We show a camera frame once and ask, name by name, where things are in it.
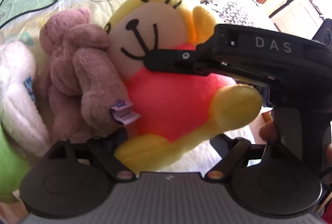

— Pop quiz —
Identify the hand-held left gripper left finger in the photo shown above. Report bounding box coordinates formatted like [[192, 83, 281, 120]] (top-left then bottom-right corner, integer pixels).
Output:
[[47, 127, 136, 182]]

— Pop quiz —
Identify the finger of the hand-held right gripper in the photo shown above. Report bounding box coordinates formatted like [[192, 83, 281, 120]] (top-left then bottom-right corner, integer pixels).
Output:
[[143, 49, 217, 77]]

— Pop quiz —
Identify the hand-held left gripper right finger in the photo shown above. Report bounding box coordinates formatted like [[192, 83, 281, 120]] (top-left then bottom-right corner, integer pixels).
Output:
[[205, 134, 264, 181]]

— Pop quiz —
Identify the yellow and red plush toy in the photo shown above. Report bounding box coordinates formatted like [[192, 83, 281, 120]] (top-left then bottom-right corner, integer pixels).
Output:
[[103, 0, 264, 173]]

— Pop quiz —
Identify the pink plush bear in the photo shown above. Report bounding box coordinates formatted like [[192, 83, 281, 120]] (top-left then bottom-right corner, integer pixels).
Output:
[[35, 7, 142, 144]]

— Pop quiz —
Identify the green plush toy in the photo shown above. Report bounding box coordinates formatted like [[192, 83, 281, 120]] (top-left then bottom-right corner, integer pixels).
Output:
[[0, 125, 32, 205]]

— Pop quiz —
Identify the white plush rabbit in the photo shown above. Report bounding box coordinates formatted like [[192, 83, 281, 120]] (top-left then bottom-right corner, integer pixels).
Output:
[[0, 41, 51, 157]]

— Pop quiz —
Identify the person's right hand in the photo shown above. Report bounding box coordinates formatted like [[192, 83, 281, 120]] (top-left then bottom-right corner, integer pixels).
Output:
[[259, 122, 332, 165]]

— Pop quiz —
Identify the dark floral patterned cloth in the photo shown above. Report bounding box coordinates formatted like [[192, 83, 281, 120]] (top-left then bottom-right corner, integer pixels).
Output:
[[164, 0, 260, 30]]

